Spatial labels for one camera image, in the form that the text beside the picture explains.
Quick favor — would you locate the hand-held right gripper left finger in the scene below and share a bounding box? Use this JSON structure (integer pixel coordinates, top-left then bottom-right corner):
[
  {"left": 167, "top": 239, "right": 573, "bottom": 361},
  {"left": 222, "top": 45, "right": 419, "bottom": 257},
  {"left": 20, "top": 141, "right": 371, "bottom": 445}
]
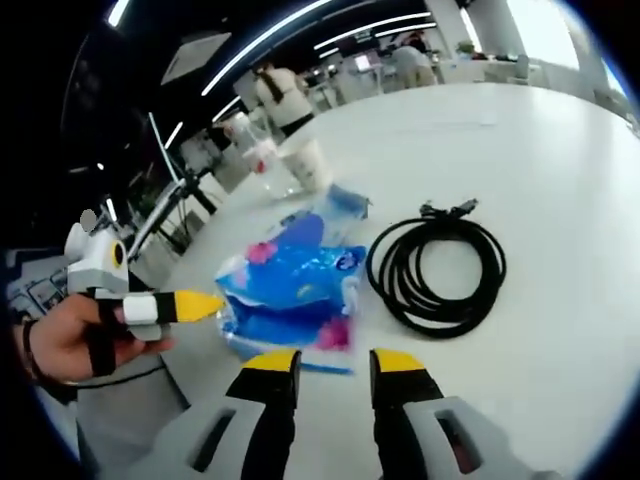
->
[{"left": 124, "top": 348, "right": 303, "bottom": 480}]

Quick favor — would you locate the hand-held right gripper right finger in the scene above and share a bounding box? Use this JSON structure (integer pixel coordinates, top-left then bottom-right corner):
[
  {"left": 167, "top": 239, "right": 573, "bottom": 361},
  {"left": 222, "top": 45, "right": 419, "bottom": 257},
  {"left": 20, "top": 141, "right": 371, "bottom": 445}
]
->
[{"left": 369, "top": 348, "right": 564, "bottom": 480}]

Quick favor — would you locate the blue tissue pack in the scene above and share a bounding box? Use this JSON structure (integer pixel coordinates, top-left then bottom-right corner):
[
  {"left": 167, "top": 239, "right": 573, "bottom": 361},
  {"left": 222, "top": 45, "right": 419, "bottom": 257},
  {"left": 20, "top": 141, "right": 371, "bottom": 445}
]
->
[{"left": 213, "top": 242, "right": 370, "bottom": 375}]

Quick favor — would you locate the clear plastic bottle red label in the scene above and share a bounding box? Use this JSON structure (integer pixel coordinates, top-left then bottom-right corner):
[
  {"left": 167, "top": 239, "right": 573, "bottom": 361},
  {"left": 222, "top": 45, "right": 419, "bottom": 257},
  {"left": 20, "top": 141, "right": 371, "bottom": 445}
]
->
[{"left": 230, "top": 110, "right": 304, "bottom": 200}]

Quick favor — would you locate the white paper cup green print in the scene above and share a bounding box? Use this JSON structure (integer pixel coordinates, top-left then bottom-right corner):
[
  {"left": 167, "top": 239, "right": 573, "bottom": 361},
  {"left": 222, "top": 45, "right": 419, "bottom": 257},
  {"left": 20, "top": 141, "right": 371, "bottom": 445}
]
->
[{"left": 279, "top": 137, "right": 336, "bottom": 191}]

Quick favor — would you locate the person's left hand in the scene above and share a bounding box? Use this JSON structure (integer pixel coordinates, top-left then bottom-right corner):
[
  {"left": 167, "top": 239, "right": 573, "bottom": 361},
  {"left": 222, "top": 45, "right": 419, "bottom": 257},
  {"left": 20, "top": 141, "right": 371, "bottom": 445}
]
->
[{"left": 27, "top": 292, "right": 176, "bottom": 386}]

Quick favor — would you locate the blue white printed board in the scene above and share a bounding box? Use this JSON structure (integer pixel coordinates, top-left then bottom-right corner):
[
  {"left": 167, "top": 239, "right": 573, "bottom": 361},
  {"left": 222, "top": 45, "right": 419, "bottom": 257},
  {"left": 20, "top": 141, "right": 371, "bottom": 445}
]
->
[{"left": 7, "top": 249, "right": 69, "bottom": 321}]

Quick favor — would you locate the tilted board on black stand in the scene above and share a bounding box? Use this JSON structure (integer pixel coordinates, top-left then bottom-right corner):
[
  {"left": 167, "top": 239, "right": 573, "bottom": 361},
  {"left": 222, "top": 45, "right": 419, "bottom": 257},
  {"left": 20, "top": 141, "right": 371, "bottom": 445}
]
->
[{"left": 127, "top": 169, "right": 221, "bottom": 251}]

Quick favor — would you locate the black wristband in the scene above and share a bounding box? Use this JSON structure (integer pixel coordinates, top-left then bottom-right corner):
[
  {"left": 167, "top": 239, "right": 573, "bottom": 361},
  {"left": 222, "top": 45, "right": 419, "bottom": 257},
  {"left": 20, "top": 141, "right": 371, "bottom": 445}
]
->
[{"left": 20, "top": 318, "right": 46, "bottom": 384}]

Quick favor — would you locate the upright light bar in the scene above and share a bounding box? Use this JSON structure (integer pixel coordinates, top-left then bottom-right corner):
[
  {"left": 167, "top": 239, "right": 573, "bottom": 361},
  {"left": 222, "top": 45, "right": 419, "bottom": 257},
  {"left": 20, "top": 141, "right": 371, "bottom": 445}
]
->
[{"left": 147, "top": 110, "right": 181, "bottom": 186}]

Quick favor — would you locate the white table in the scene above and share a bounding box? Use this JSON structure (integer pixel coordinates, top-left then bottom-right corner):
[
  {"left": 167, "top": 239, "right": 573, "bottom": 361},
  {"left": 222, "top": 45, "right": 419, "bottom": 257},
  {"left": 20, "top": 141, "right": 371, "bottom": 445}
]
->
[{"left": 154, "top": 79, "right": 640, "bottom": 480}]

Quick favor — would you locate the ceiling air vent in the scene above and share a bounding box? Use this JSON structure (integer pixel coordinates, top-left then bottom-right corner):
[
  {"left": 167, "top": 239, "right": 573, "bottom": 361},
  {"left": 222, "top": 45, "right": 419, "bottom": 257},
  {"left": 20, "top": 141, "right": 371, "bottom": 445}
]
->
[{"left": 160, "top": 33, "right": 232, "bottom": 84}]

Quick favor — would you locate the long curved ceiling light strip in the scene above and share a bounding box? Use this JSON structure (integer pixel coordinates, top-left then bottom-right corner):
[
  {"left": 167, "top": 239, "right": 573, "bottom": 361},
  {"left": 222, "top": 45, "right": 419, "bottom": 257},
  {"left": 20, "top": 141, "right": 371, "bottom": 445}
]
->
[{"left": 201, "top": 0, "right": 346, "bottom": 97}]

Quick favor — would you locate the short ceiling light strip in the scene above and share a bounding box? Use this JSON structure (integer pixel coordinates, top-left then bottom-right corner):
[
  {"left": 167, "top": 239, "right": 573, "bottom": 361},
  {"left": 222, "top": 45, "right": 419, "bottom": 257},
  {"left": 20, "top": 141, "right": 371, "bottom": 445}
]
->
[{"left": 314, "top": 12, "right": 434, "bottom": 51}]

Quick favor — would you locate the bright window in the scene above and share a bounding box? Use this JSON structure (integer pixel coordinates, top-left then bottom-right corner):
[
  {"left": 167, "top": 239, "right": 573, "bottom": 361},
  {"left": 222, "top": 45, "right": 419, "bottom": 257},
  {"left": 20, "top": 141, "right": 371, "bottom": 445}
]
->
[{"left": 519, "top": 0, "right": 586, "bottom": 69}]

